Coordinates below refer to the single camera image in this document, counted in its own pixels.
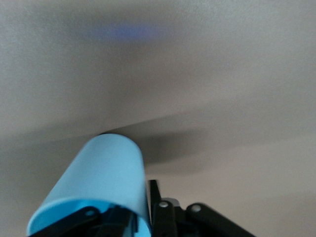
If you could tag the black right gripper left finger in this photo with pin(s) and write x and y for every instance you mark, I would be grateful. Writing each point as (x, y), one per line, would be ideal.
(98, 222)

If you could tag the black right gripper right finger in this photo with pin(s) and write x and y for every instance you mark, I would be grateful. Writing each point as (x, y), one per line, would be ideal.
(172, 219)

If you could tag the light blue plastic cup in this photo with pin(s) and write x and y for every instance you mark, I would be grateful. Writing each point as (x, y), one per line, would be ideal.
(106, 172)

